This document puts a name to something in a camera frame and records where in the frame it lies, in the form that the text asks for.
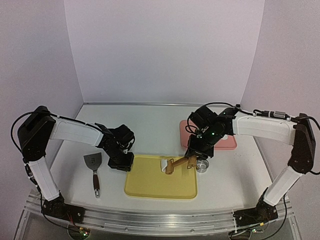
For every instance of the wooden double-ended rolling pin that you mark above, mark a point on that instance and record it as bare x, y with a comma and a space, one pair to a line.
172, 164

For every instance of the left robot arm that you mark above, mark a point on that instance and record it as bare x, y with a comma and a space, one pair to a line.
53, 149

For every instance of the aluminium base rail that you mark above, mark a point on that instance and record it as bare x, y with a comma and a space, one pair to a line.
214, 224

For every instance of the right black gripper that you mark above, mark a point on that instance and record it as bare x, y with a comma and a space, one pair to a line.
199, 152

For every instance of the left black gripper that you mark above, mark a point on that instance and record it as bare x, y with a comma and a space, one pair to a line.
121, 163

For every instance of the white dough lump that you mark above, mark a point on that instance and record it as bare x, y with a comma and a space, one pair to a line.
163, 165

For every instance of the metal scraper with wooden handle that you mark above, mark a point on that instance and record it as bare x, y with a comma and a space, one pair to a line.
93, 162

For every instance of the yellow plastic tray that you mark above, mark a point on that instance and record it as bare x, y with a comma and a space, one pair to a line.
147, 180

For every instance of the pink plastic tray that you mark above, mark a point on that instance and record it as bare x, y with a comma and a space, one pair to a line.
227, 143

